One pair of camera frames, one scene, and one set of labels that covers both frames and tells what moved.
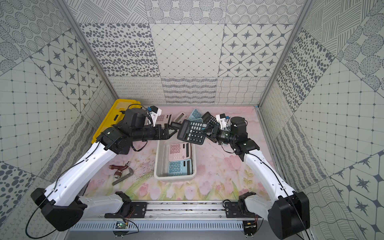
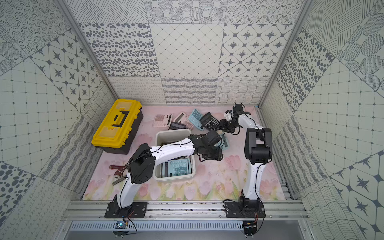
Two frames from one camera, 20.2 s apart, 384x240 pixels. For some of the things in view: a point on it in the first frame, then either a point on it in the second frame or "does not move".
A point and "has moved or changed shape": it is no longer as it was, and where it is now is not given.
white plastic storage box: x=175 y=160 does not move
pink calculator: x=181 y=117 does not move
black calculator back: x=211 y=121 does not move
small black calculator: x=192 y=132 has moved or changed shape
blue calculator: x=192 y=118 → x=177 y=167
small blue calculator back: x=194 y=114 does not move
